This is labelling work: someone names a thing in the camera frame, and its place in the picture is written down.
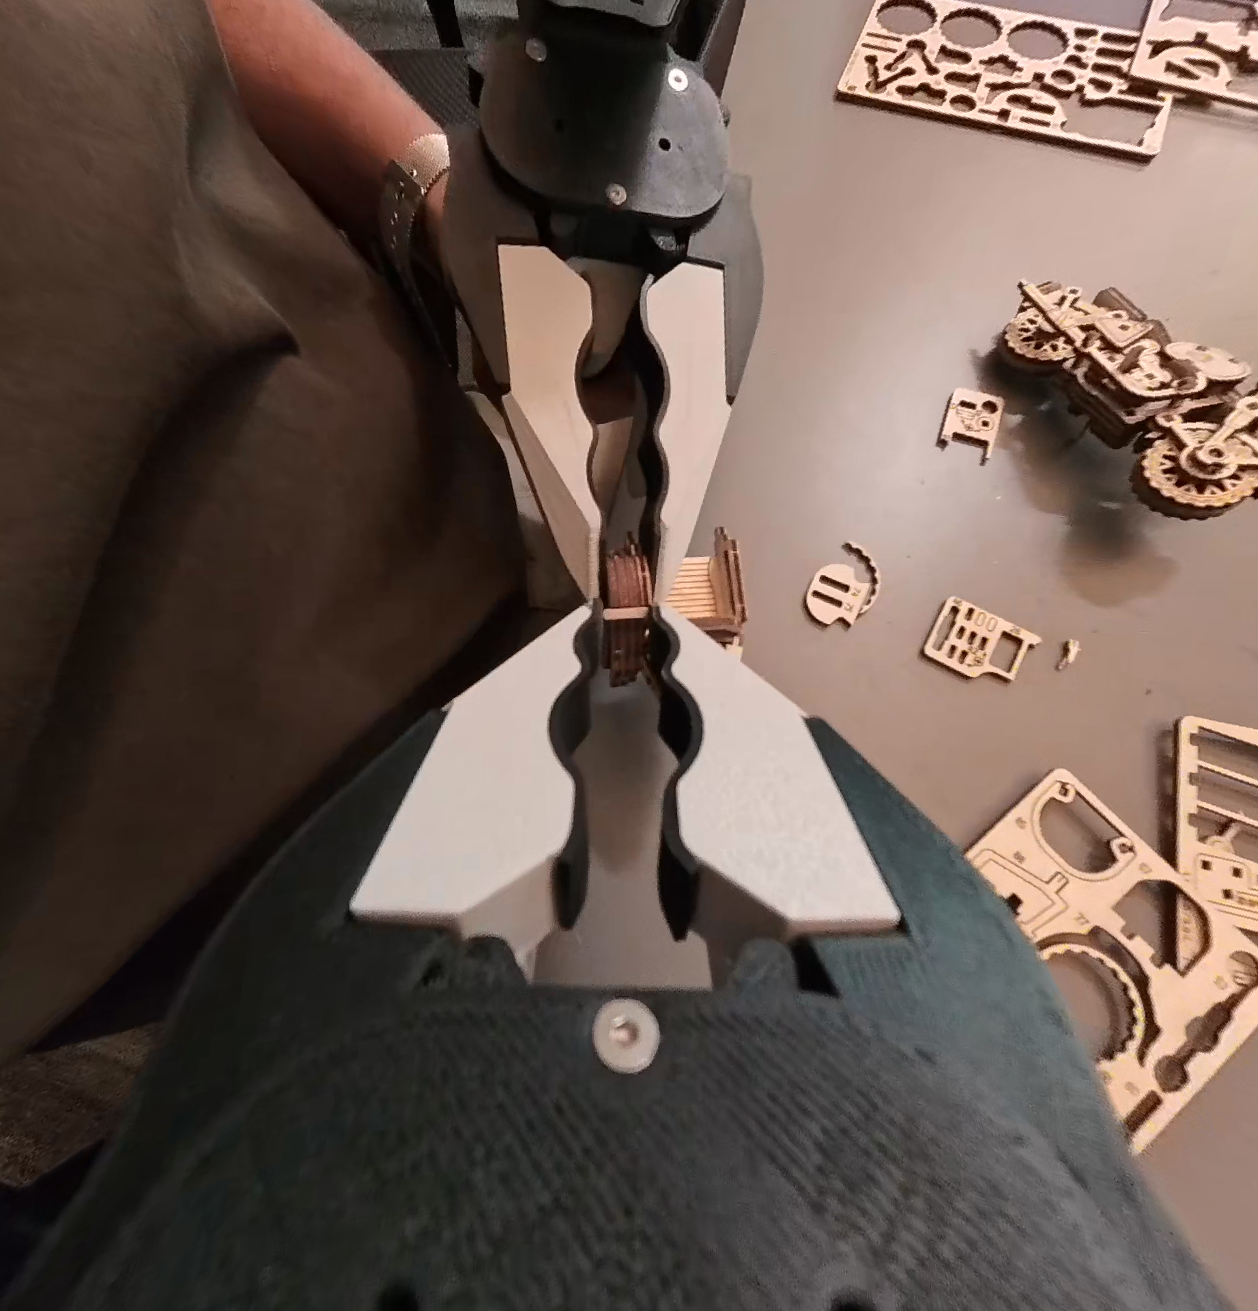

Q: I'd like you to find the person's brown shirt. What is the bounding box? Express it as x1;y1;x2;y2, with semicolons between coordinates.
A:
0;0;548;1128

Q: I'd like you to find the wooden sheet with round cutouts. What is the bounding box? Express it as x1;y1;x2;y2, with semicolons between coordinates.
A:
836;0;1175;163

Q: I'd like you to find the wooden sheet with gear cutout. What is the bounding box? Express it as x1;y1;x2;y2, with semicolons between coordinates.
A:
965;768;1258;1164

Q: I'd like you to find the person's left hand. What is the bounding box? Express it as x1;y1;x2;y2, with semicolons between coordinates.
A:
583;268;667;517

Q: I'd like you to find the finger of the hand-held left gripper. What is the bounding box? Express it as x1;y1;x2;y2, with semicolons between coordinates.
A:
641;258;733;578
498;241;611;600

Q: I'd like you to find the small square wooden piece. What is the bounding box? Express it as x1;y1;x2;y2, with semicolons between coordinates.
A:
936;387;1007;465

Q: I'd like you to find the wooden sheet with rectangular cutouts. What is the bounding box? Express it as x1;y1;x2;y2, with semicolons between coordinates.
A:
1171;717;1258;975

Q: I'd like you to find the rectangular slotted wooden piece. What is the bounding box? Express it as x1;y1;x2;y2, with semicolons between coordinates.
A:
922;596;1042;685

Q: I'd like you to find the wooden cart body assembly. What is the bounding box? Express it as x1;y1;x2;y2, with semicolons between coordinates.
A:
667;528;749;660

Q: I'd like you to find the metal mesh wrist bracelet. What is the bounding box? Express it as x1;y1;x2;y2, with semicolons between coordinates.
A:
375;131;454;350

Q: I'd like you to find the person's left forearm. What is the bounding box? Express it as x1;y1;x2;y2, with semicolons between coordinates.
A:
207;0;456;268

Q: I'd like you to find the wooden motorcycle model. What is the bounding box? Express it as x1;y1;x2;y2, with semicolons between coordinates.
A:
997;276;1258;525

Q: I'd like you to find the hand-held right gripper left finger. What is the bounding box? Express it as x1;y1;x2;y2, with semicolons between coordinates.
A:
351;603;603;977

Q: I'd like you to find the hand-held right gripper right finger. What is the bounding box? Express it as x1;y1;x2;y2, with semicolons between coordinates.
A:
653;607;902;977

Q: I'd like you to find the grey desk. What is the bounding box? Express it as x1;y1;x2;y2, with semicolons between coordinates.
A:
670;0;1258;1231

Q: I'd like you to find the round slotted wooden piece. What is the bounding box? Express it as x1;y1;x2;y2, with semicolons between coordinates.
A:
805;541;884;630

